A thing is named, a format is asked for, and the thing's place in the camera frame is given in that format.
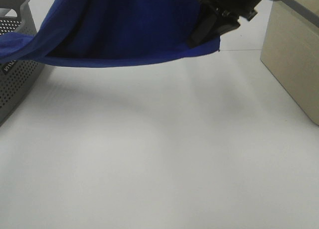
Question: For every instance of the grey perforated plastic basket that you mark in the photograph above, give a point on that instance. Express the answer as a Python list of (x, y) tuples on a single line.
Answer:
[(16, 77)]

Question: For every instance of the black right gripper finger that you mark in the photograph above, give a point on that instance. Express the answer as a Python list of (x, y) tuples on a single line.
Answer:
[(202, 30)]

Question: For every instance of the beige storage box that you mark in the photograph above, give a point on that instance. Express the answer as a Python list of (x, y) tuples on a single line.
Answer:
[(291, 51)]

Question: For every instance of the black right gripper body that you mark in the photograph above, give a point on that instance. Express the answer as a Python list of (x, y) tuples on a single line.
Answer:
[(228, 12)]

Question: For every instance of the blue microfiber towel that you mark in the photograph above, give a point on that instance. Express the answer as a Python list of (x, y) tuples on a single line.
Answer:
[(110, 33)]

